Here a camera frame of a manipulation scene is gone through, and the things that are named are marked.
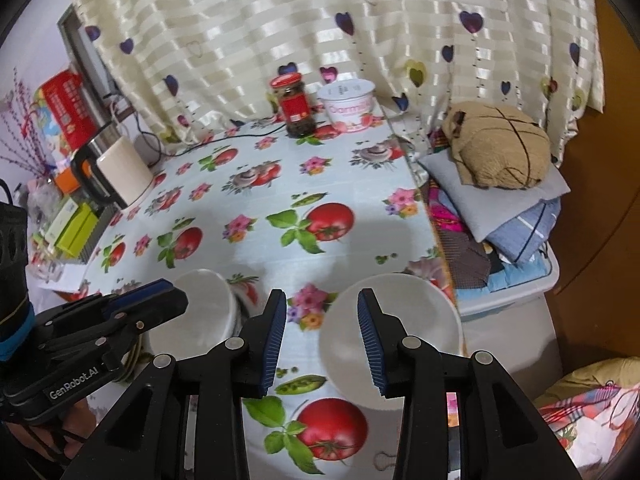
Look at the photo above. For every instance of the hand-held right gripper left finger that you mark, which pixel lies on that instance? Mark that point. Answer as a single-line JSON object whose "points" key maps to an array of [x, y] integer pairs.
{"points": [[272, 345]]}

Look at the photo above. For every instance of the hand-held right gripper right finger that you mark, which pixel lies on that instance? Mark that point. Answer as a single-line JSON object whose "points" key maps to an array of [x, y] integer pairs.
{"points": [[372, 345]]}

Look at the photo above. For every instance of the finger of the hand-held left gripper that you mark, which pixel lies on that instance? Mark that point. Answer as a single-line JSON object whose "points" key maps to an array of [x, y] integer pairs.
{"points": [[150, 300], [90, 347]]}

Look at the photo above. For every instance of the deep white bowl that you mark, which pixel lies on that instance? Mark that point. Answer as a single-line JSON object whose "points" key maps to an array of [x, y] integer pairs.
{"points": [[205, 305]]}

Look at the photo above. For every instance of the wide white bowl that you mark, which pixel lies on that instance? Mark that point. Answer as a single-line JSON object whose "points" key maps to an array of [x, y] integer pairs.
{"points": [[425, 320]]}

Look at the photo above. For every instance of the person's left hand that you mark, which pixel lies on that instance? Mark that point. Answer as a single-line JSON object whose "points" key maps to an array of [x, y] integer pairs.
{"points": [[30, 440]]}

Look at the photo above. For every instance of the zigzag patterned box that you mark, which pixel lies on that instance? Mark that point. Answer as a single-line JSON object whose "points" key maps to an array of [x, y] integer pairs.
{"points": [[102, 237]]}

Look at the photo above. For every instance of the lime green box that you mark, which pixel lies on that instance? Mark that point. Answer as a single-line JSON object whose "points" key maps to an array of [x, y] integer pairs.
{"points": [[75, 232]]}

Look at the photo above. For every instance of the slim pale green box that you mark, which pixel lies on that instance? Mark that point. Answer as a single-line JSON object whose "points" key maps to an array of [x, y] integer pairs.
{"points": [[61, 217]]}

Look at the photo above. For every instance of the white electric kettle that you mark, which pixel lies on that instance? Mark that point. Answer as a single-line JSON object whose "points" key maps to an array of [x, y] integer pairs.
{"points": [[125, 170]]}

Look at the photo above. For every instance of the white plastic storage bin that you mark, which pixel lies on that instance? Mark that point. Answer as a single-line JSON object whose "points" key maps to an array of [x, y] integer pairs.
{"points": [[500, 300]]}

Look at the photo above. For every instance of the orange box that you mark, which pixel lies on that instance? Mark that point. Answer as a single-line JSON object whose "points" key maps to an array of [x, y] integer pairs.
{"points": [[67, 180]]}

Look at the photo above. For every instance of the fruit and flower printed tablecloth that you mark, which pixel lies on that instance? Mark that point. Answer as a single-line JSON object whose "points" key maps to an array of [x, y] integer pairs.
{"points": [[300, 185]]}

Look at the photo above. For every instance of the grey folded cloth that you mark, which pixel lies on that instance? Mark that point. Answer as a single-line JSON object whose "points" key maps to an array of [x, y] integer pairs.
{"points": [[475, 205]]}

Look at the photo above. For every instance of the blue striped folded cloth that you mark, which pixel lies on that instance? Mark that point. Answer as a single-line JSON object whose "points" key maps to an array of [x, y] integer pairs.
{"points": [[525, 230]]}

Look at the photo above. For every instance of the red cardboard box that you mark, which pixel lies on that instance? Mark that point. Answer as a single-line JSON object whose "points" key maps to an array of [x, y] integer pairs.
{"points": [[65, 110]]}

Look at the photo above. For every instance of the purple flower branches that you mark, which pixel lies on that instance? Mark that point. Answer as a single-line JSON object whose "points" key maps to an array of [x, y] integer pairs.
{"points": [[20, 125]]}

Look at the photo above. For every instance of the yellow cloth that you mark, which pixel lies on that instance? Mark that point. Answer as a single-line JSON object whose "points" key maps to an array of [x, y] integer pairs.
{"points": [[590, 375]]}

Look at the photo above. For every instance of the plaid colourful cloth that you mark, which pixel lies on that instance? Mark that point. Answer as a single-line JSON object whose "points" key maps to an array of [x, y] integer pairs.
{"points": [[585, 425]]}

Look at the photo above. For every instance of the red-lidded glass jar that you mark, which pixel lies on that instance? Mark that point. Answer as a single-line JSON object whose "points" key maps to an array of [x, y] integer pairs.
{"points": [[295, 110]]}

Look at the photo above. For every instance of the white and pink plastic tub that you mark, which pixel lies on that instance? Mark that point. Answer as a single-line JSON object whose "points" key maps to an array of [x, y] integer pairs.
{"points": [[350, 110]]}

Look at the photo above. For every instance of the tan knitted sweater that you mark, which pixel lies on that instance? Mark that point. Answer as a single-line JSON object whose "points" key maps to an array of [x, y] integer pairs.
{"points": [[500, 145]]}

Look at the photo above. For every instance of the wooden cabinet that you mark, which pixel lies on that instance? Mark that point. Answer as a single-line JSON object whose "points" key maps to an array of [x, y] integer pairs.
{"points": [[600, 210]]}

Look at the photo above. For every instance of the grey framed panel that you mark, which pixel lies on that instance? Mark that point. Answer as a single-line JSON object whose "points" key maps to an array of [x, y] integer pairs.
{"points": [[75, 45]]}

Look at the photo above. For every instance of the cream curtain with hearts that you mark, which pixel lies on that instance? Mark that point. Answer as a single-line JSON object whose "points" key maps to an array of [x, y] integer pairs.
{"points": [[300, 20]]}

